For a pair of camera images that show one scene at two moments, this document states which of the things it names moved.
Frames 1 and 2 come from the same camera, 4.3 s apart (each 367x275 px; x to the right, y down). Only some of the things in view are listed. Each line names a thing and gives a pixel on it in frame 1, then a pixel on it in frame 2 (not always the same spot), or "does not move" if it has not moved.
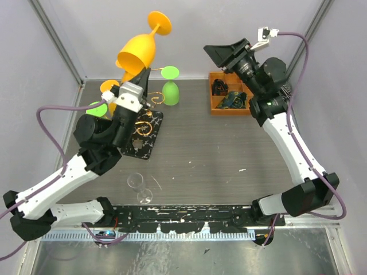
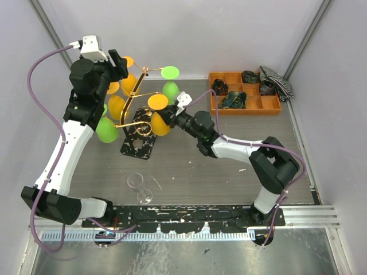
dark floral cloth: [234, 99] does not move
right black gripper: [222, 54] → [170, 113]
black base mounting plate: [230, 219] does not move
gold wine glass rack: [146, 130] does not move
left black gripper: [141, 80] → [120, 71]
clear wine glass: [135, 180] does not move
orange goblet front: [137, 52] → [158, 102]
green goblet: [170, 89] does not move
